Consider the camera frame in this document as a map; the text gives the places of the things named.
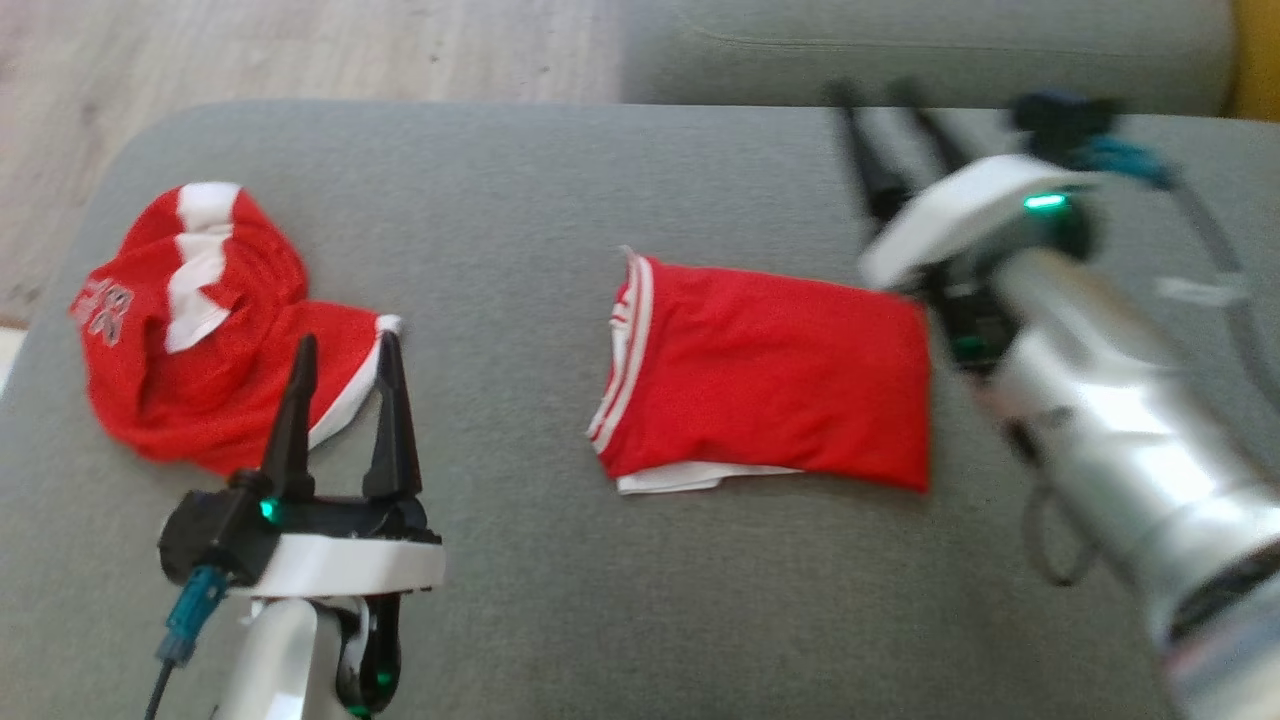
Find grey fabric sofa chaise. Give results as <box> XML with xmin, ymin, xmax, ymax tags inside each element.
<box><xmin>0</xmin><ymin>100</ymin><xmax>1280</xmax><ymax>720</ymax></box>

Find thin black cable loop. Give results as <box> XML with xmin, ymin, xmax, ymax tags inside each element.
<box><xmin>1024</xmin><ymin>478</ymin><xmax>1103</xmax><ymax>588</ymax></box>

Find red shorts with white trim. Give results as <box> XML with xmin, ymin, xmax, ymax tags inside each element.
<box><xmin>587</xmin><ymin>247</ymin><xmax>933</xmax><ymax>497</ymax></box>

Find left camera cable teal plug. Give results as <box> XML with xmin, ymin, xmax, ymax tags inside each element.
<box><xmin>143</xmin><ymin>565</ymin><xmax>230</xmax><ymax>720</ymax></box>

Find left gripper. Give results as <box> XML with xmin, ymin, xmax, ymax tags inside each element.
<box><xmin>235</xmin><ymin>330</ymin><xmax>447</xmax><ymax>601</ymax></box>

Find yellow sofa back cushion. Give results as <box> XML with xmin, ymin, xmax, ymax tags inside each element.
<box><xmin>1230</xmin><ymin>0</ymin><xmax>1280</xmax><ymax>122</ymax></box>

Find white cable tag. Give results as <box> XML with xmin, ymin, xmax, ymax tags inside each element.
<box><xmin>1154</xmin><ymin>274</ymin><xmax>1253</xmax><ymax>307</ymax></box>

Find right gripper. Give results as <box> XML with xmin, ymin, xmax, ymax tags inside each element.
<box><xmin>824</xmin><ymin>78</ymin><xmax>1098</xmax><ymax>293</ymax></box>

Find red shorts with number print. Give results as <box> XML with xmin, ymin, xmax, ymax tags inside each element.
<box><xmin>68</xmin><ymin>180</ymin><xmax>403</xmax><ymax>477</ymax></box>

